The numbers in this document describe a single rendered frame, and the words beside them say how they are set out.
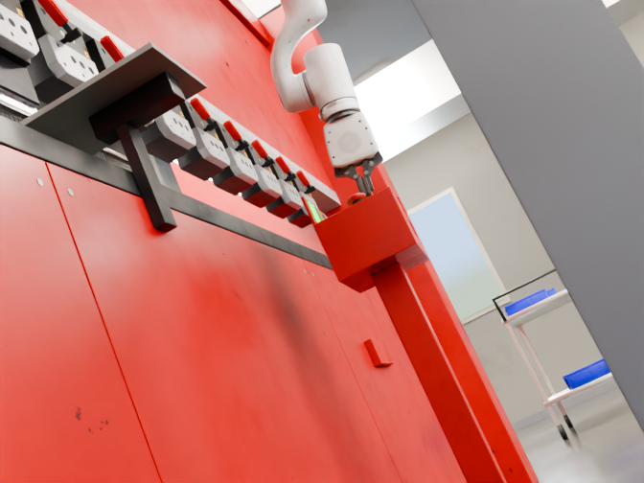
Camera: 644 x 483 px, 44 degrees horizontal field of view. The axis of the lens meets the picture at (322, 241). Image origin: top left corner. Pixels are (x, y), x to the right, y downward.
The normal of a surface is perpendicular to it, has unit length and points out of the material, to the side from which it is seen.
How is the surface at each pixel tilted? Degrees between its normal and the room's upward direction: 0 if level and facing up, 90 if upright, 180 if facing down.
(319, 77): 91
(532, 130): 90
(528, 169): 90
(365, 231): 90
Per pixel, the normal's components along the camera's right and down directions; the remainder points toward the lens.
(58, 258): 0.86, -0.46
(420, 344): -0.24, -0.17
